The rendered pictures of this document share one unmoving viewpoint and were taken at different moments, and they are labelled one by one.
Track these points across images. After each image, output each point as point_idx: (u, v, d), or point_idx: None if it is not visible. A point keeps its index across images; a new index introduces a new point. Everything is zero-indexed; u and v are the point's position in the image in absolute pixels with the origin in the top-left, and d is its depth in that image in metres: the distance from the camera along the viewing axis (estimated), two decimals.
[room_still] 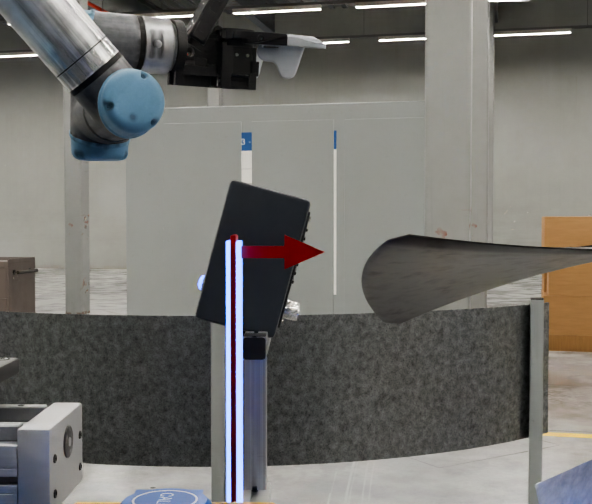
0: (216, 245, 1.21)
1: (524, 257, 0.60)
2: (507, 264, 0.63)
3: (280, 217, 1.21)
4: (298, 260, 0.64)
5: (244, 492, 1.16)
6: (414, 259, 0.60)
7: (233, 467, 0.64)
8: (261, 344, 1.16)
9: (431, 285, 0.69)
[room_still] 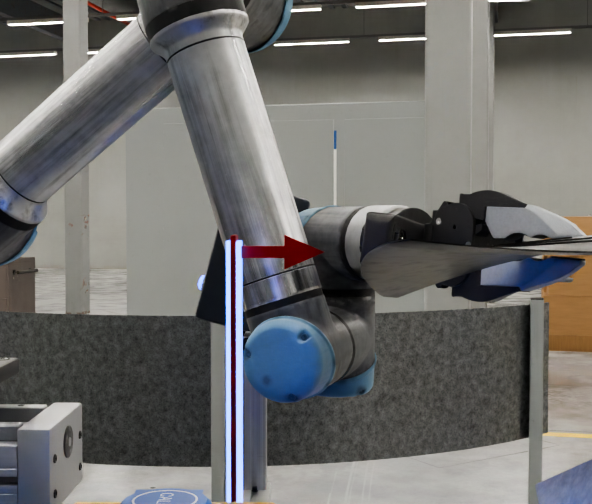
0: (216, 245, 1.21)
1: None
2: (506, 255, 0.64)
3: None
4: (298, 260, 0.64)
5: (244, 492, 1.16)
6: (414, 255, 0.60)
7: (233, 467, 0.64)
8: None
9: (430, 269, 0.69)
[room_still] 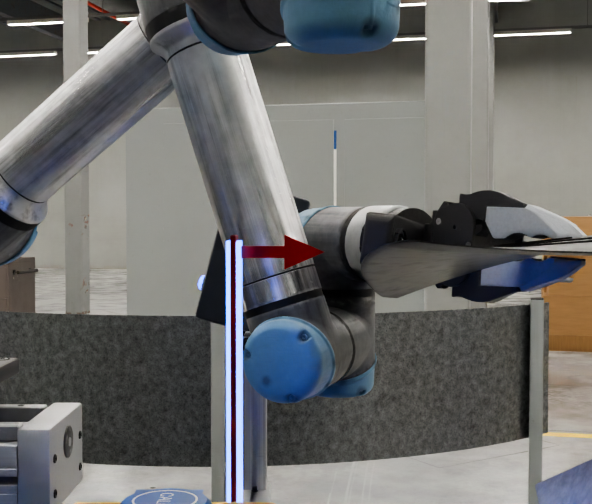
0: (216, 245, 1.21)
1: None
2: (506, 255, 0.64)
3: None
4: (298, 260, 0.64)
5: (244, 492, 1.16)
6: (414, 256, 0.60)
7: (233, 467, 0.64)
8: None
9: (430, 269, 0.69)
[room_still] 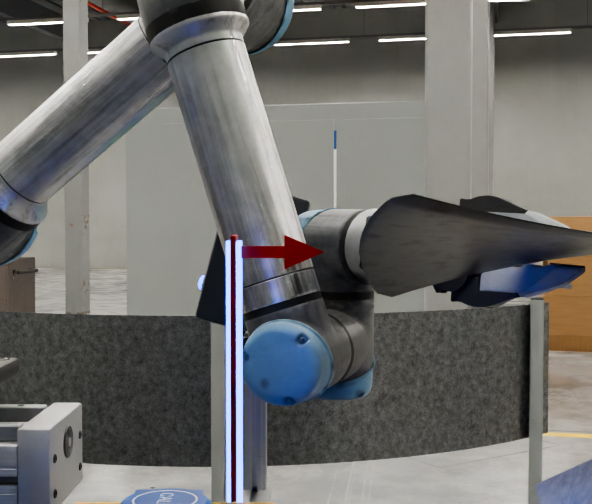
0: (216, 245, 1.21)
1: (524, 235, 0.60)
2: (506, 242, 0.64)
3: None
4: (298, 260, 0.64)
5: (244, 492, 1.16)
6: (415, 224, 0.60)
7: (233, 467, 0.64)
8: None
9: (428, 258, 0.69)
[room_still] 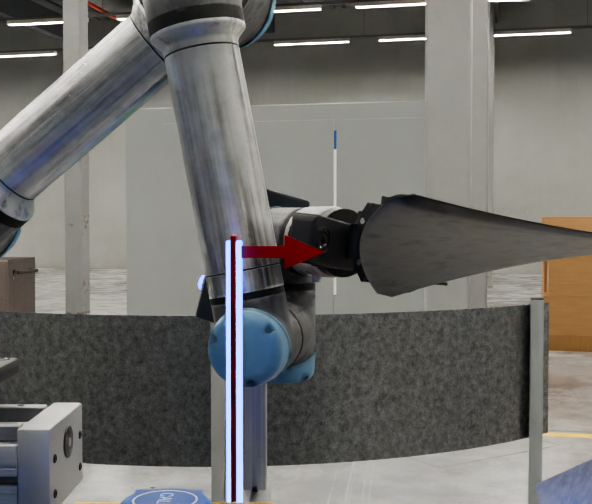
0: None
1: (524, 235, 0.60)
2: (506, 242, 0.64)
3: None
4: (298, 260, 0.64)
5: (244, 492, 1.16)
6: (415, 224, 0.60)
7: (233, 467, 0.64)
8: None
9: (428, 258, 0.69)
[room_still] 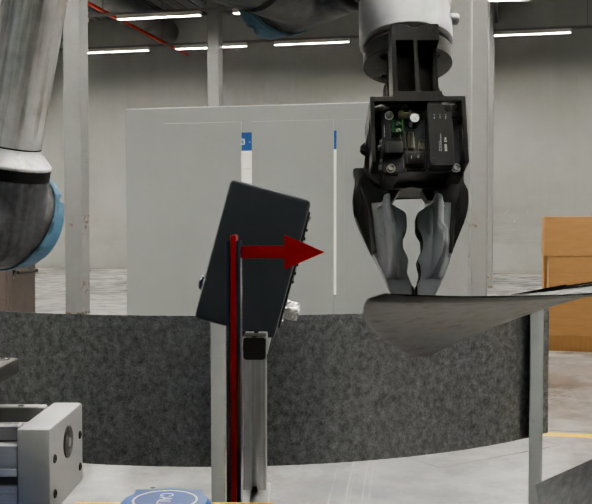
0: (216, 245, 1.21)
1: (507, 302, 0.64)
2: (500, 305, 0.68)
3: (280, 217, 1.21)
4: (298, 260, 0.64)
5: (244, 492, 1.16)
6: (404, 310, 0.65)
7: (233, 467, 0.64)
8: (261, 344, 1.16)
9: (441, 325, 0.73)
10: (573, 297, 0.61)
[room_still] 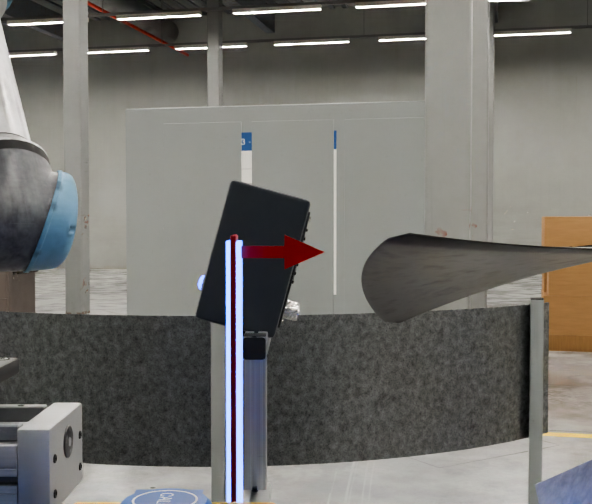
0: (216, 245, 1.21)
1: None
2: None
3: (280, 217, 1.21)
4: (298, 260, 0.64)
5: (244, 492, 1.16)
6: None
7: (233, 467, 0.64)
8: (261, 344, 1.16)
9: None
10: None
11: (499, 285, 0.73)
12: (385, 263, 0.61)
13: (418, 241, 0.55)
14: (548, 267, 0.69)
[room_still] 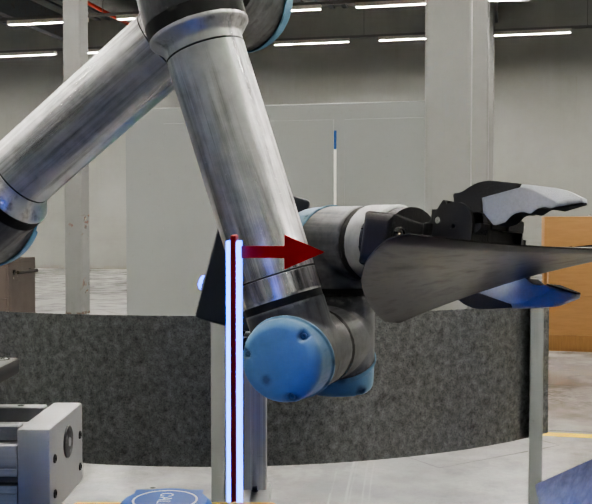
0: (216, 245, 1.21)
1: None
2: None
3: None
4: (298, 260, 0.64)
5: (244, 492, 1.16)
6: None
7: (233, 467, 0.64)
8: None
9: None
10: None
11: (499, 285, 0.73)
12: (385, 263, 0.61)
13: (418, 241, 0.55)
14: (548, 267, 0.69)
